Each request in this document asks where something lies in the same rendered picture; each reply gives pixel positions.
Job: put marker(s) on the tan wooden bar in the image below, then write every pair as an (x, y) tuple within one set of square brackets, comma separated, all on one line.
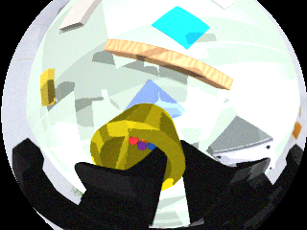
[(183, 64)]

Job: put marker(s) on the yellow cup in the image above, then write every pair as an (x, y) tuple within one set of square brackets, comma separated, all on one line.
[(110, 146)]

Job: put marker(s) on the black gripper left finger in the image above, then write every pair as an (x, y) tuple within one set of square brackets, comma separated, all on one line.
[(141, 183)]

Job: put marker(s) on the yellow rectangular block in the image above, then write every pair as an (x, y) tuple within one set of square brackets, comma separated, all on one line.
[(47, 87)]

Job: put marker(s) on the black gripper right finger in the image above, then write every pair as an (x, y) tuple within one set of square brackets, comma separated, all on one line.
[(206, 181)]

